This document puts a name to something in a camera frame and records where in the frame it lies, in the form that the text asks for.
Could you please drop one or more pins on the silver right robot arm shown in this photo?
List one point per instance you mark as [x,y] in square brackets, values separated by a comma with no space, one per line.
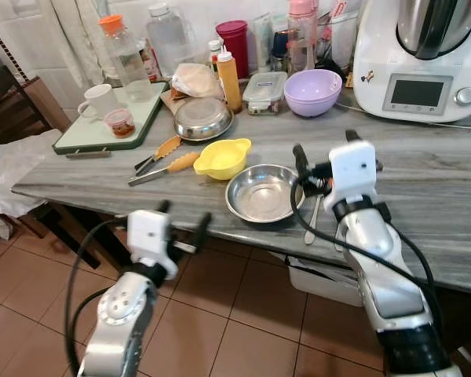
[385,275]

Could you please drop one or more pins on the metal spoon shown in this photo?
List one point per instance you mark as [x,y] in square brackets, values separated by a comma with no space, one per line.
[314,224]

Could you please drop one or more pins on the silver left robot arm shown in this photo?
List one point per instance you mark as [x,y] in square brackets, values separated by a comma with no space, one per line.
[122,322]

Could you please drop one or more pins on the small steel bowl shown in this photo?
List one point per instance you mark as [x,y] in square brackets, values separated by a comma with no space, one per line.
[202,119]

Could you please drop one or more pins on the purple plastic bowl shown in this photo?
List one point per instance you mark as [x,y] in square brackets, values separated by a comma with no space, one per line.
[312,93]

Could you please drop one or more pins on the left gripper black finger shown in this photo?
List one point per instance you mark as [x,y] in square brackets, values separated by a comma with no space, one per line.
[164,207]
[202,229]

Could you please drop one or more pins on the bagged bread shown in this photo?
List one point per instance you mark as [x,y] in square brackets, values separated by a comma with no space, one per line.
[195,80]

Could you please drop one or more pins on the hanging white towel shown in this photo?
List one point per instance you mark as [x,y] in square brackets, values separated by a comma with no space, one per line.
[74,31]

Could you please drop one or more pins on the dark wooden chair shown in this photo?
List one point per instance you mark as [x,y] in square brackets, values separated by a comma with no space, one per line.
[12,110]

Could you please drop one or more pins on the white mug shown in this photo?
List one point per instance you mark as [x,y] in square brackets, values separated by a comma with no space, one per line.
[102,100]

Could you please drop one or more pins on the large shallow steel bowl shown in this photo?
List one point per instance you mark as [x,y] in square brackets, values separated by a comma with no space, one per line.
[259,196]

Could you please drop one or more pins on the clear lidded food container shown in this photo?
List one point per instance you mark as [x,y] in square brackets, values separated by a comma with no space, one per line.
[264,93]

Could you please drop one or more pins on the white plastic bag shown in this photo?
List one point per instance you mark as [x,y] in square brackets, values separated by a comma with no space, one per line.
[16,169]

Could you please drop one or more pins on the white food processor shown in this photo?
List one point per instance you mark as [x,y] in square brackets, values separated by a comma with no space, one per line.
[377,55]

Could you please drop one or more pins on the large clear bottle white cap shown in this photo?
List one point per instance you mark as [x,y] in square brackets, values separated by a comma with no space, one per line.
[168,39]

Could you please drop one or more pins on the orange squeeze bottle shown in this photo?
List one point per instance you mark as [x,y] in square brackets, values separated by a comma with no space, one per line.
[229,82]

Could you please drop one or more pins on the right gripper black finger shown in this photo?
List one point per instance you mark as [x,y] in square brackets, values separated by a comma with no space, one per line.
[301,161]
[353,137]

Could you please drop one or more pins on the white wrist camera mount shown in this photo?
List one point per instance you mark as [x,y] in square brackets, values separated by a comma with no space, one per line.
[352,171]
[147,236]

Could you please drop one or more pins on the small jar red contents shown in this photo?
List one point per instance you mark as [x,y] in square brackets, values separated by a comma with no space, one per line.
[120,124]

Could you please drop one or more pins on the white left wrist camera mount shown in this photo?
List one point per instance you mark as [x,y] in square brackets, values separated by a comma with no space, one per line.
[147,236]

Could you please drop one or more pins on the green rimmed tray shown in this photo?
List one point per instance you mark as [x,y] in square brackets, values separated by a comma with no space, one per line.
[86,135]

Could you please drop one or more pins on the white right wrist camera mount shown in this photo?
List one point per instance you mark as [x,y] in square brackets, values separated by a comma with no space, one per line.
[352,171]

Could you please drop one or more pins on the pink drinking bottle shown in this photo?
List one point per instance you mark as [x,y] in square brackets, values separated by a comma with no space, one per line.
[301,35]

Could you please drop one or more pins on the yellow plastic bowl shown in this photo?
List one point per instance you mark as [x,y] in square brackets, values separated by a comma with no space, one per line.
[220,157]

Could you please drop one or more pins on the red canister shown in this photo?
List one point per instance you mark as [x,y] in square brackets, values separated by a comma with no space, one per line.
[233,47]

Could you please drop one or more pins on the dark wooden table frame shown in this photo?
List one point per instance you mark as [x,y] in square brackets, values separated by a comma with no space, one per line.
[71,224]

